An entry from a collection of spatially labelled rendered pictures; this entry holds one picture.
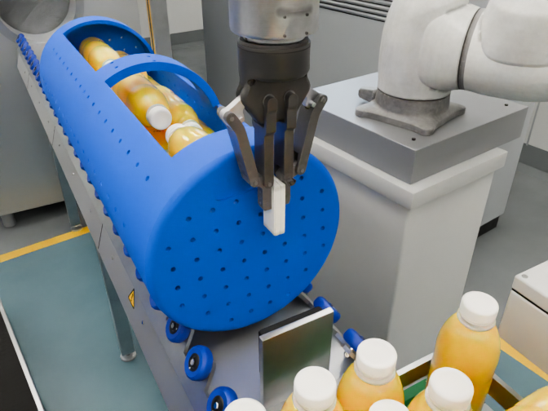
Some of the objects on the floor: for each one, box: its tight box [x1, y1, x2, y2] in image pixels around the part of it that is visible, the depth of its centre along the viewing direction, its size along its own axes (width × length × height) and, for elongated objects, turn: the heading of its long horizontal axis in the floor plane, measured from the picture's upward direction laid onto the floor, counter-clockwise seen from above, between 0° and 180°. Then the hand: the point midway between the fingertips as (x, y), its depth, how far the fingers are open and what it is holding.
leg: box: [48, 138, 82, 232], centre depth 247 cm, size 6×6×63 cm
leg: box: [95, 245, 136, 362], centre depth 174 cm, size 6×6×63 cm
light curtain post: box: [145, 0, 173, 59], centre depth 195 cm, size 6×6×170 cm
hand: (274, 205), depth 62 cm, fingers closed, pressing on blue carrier
